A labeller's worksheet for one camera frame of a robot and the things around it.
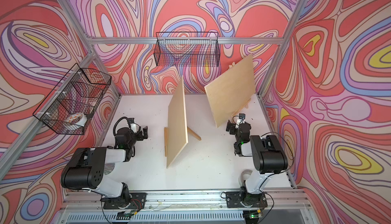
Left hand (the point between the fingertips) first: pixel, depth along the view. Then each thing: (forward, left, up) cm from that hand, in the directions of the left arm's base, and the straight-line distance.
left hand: (141, 127), depth 94 cm
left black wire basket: (-6, +28, +24) cm, 37 cm away
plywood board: (-11, -25, +12) cm, 29 cm away
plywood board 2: (+17, -56, +15) cm, 60 cm away
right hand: (+3, -61, -1) cm, 61 cm away
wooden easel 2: (+18, -70, 0) cm, 72 cm away
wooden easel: (-1, -16, -1) cm, 16 cm away
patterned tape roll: (-9, +22, +21) cm, 32 cm away
